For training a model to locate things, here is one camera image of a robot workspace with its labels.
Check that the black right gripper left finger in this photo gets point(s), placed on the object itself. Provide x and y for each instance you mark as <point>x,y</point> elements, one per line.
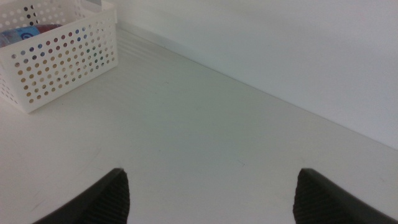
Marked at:
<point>105,202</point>

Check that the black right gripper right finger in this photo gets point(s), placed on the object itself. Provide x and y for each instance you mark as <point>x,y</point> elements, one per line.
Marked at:
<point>320,202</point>

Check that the red cola can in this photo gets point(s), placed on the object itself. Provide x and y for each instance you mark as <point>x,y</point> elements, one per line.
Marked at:
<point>49,28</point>

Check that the clear water bottle blue cap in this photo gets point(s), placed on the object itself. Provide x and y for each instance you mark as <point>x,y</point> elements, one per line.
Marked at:
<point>21,34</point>

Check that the white perforated plastic basket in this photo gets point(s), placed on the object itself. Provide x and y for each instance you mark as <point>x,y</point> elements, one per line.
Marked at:
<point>56,93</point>

